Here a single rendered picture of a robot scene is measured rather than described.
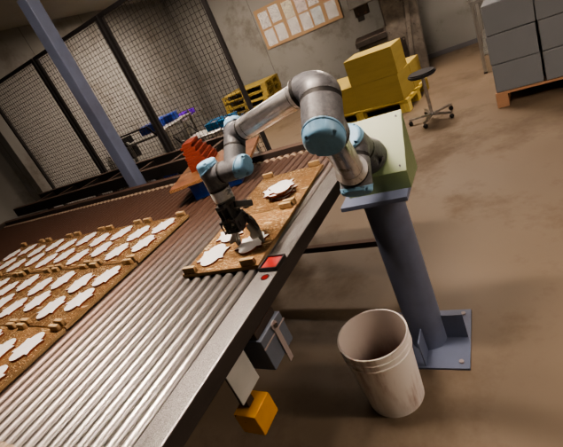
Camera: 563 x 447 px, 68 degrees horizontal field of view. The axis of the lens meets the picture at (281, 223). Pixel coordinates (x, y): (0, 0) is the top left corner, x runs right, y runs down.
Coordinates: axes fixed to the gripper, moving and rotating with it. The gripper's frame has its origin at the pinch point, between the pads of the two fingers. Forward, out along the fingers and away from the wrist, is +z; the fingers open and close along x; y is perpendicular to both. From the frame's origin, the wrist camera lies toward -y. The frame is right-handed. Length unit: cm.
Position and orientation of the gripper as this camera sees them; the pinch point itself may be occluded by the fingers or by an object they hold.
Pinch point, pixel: (251, 241)
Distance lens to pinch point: 159.2
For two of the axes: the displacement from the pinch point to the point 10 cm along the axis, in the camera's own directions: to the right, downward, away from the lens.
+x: 8.5, -1.8, -5.0
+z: 4.1, 8.3, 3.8
